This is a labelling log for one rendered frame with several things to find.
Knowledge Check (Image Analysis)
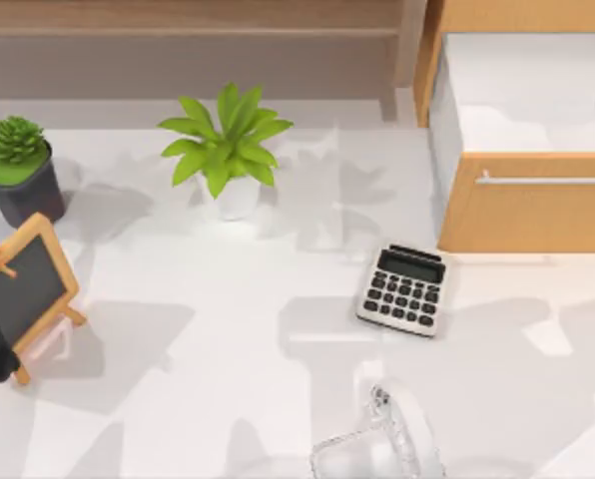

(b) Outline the pulled-out grey drawer inside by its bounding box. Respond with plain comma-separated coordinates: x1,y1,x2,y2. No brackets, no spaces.
428,32,595,240

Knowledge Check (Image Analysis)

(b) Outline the wooden cupboard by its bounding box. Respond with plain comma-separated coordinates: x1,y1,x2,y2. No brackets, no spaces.
411,0,595,130

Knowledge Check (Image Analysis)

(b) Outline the succulent in dark grey pot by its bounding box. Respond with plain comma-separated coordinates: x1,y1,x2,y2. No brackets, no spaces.
0,115,67,230

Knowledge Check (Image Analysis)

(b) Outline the leafy plant in white pot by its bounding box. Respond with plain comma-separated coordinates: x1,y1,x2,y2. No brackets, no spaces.
156,82,296,222

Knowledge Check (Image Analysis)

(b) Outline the pale wooden drawer front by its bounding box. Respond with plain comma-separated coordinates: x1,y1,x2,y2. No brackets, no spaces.
436,152,595,254

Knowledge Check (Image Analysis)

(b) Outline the long metal handle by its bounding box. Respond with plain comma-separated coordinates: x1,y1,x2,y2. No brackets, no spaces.
474,169,595,188

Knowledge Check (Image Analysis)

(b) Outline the clear glass cup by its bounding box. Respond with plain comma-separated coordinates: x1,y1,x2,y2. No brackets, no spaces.
309,381,446,479

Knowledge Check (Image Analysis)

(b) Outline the grey calculator with black keys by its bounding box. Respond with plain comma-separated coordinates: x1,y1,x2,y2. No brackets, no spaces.
355,242,447,340

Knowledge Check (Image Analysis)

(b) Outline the wooden open shelf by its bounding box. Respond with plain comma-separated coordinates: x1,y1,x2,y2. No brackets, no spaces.
0,0,428,122

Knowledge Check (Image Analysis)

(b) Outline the wooden framed blackboard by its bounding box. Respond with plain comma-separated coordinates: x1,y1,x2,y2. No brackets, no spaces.
0,212,88,385

